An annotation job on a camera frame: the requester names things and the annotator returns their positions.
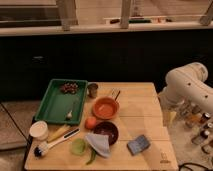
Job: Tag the green pepper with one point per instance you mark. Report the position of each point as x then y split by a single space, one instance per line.
92 157

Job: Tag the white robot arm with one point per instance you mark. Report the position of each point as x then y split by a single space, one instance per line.
186 83

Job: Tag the dark red bowl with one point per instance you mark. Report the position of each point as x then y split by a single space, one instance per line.
107 128

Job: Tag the small metal cup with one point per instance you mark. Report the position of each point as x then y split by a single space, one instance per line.
92 90

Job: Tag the bunch of dark grapes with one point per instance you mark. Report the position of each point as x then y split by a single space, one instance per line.
69 88

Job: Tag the orange tomato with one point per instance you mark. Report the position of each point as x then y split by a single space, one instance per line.
90 122

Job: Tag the green plastic tray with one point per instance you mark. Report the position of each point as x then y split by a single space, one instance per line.
55 105

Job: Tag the garlic bulb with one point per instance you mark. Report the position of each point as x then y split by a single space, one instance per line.
69 115

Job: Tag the grey folded cloth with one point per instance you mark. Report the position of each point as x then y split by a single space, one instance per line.
99 143

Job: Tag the yellow corn cob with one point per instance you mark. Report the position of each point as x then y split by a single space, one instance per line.
59 132

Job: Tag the blue sponge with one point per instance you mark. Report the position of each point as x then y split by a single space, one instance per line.
138 145

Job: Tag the white cup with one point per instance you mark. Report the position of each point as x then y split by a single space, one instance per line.
39 130

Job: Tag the white dish brush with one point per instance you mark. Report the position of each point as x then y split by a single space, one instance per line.
43 148

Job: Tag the spice bottle with dark cap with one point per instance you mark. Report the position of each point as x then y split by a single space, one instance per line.
201 137

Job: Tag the orange pan with handle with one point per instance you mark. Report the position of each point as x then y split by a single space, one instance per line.
106 107

